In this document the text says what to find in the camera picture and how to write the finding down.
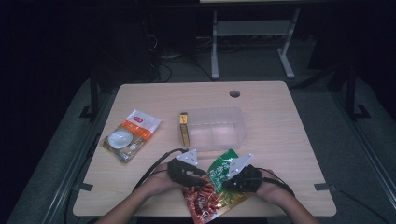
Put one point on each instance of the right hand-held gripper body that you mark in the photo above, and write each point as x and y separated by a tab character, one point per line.
247	179

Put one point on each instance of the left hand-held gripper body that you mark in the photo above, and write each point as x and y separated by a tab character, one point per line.
182	172

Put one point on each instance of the green and red food packet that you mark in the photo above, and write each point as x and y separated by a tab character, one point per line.
214	193

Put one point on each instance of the small yellow brown packet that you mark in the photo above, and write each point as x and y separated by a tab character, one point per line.
184	129

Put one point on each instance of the clear plastic container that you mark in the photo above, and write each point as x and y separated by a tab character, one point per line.
214	129

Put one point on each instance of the person's left hand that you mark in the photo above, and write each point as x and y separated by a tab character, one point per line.
158	180

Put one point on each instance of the person's right hand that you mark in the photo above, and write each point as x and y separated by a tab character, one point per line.
271	189

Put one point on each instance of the white and orange food packet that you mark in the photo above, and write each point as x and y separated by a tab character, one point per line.
132	135

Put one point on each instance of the black metal stand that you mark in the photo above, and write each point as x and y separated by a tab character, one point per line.
351	93
92	96

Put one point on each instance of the white metal stand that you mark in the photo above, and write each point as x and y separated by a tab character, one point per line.
253	28

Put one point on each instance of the grey table bracket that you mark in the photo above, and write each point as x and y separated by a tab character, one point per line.
324	187
84	187

